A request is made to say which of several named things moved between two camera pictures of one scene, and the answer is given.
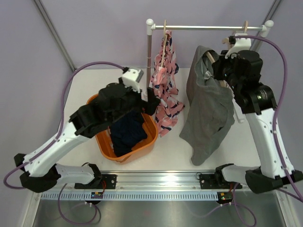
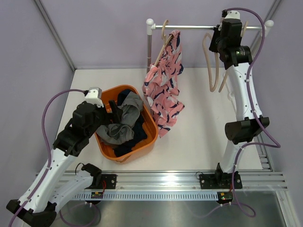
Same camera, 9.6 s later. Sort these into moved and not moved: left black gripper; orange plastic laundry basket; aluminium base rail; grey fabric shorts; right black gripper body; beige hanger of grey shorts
Moved: left black gripper; beige hanger of grey shorts; right black gripper body; grey fabric shorts
Not moved: aluminium base rail; orange plastic laundry basket
